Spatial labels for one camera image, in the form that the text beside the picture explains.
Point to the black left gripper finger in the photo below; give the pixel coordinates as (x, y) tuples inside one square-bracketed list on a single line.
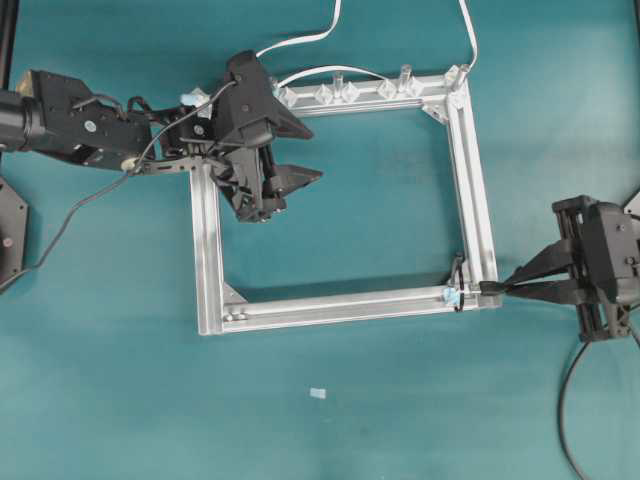
[(282, 123), (289, 178)]

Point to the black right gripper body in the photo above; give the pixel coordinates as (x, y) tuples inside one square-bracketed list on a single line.
[(606, 264)]

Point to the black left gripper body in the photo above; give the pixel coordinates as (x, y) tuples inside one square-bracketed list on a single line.
[(242, 162)]

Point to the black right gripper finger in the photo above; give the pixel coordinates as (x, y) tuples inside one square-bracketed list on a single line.
[(563, 292), (554, 259)]

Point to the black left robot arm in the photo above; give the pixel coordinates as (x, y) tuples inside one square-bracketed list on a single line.
[(61, 118)]

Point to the blue tape on corner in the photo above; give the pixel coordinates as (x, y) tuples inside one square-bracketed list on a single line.
[(196, 98)]

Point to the small blue tape scrap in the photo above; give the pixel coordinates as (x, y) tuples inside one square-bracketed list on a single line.
[(318, 393)]

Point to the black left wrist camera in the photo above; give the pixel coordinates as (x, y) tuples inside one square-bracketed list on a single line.
[(246, 111)]

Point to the aluminium extrusion frame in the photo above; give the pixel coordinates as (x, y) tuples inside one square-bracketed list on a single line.
[(221, 309)]

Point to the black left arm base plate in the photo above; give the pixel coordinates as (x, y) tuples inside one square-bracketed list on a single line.
[(14, 217)]

